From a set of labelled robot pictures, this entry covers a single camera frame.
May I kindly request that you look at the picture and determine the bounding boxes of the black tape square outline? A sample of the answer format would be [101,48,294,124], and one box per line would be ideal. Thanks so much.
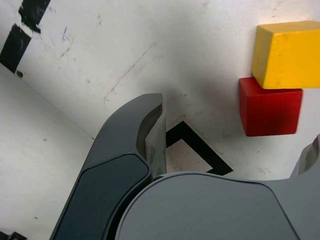
[165,120,234,176]

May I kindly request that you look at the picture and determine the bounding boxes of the black tape strip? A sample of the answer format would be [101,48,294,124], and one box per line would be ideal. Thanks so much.
[0,0,52,74]

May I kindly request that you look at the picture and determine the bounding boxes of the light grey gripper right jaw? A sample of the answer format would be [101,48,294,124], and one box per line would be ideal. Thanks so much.
[113,133,320,240]

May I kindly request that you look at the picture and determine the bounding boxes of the red cube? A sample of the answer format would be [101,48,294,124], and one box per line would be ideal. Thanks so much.
[238,76,304,137]

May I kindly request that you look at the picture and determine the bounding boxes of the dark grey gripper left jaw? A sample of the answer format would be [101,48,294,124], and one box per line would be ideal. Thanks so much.
[49,92,168,240]

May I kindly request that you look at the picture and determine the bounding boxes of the yellow cube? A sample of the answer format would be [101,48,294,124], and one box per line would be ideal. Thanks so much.
[251,21,320,90]

